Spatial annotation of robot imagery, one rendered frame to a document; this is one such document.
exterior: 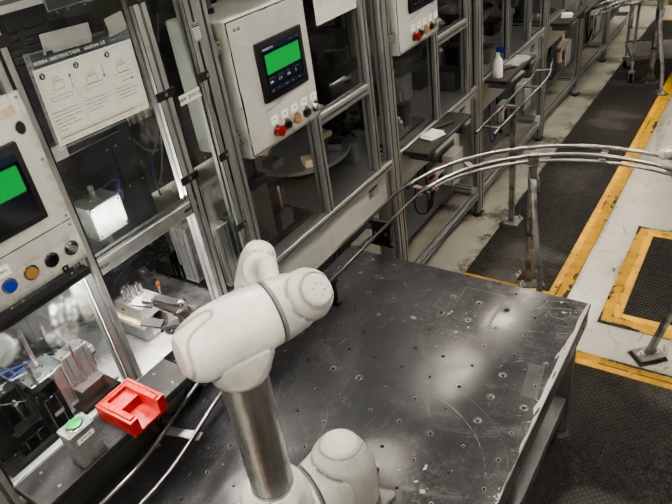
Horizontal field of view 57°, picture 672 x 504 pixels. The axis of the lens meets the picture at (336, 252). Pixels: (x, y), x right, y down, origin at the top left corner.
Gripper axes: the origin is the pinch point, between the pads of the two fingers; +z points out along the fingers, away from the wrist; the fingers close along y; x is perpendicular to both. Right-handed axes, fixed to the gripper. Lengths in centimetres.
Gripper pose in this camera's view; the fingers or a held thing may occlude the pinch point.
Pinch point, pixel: (145, 312)
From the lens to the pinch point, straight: 192.8
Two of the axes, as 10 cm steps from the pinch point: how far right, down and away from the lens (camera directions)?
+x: -2.3, 6.6, -7.1
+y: -1.1, -7.5, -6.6
